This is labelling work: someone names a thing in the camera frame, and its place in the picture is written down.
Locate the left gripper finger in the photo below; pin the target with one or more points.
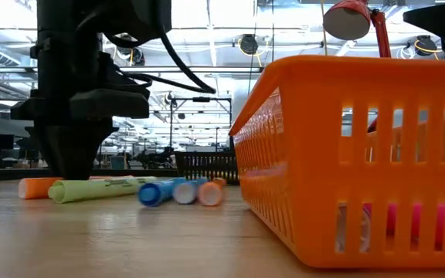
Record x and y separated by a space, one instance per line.
73 154

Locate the yellow-green highlighter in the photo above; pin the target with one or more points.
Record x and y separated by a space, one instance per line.
99 188

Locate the orange highlighter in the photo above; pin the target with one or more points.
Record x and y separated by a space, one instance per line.
37 188
210 194

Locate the blue highlighter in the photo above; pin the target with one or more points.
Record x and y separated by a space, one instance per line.
155 193
184 192

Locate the orange plastic basket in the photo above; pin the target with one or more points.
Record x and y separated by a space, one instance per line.
315 173

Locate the red desk lamp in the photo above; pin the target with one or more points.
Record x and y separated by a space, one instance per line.
346 23

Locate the black plastic basket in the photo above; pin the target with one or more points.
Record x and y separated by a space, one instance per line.
207 168

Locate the black background rig frame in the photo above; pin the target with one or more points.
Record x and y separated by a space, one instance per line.
201 99

